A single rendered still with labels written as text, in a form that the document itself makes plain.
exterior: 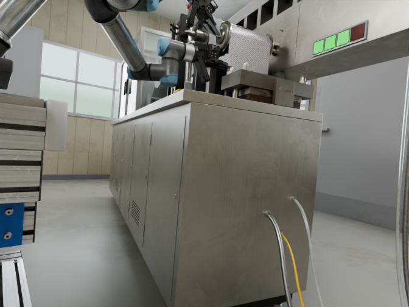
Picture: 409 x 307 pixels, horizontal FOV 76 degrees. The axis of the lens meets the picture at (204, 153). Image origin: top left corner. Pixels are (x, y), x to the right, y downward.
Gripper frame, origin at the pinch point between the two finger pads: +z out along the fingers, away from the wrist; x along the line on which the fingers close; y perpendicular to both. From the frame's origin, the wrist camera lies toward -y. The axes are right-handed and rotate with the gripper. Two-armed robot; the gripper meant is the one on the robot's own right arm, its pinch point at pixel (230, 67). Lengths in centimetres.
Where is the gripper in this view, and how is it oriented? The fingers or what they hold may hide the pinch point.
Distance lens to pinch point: 131.4
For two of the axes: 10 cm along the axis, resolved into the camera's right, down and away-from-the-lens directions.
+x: -4.2, -0.7, 9.1
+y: 0.8, -10.0, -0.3
